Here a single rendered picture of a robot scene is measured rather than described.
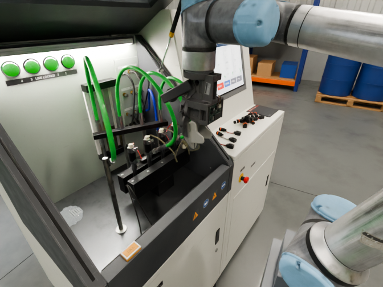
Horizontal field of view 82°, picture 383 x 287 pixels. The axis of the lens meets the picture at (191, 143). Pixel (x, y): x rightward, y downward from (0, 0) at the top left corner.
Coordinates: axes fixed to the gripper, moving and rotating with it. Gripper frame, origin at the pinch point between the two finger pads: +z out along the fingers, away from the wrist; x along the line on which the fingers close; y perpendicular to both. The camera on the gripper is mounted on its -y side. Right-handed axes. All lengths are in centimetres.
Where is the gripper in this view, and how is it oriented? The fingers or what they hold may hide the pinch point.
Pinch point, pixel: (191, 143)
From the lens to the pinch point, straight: 61.6
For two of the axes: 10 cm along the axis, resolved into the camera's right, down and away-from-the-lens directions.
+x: 6.1, -3.9, 6.9
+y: 7.9, 3.0, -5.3
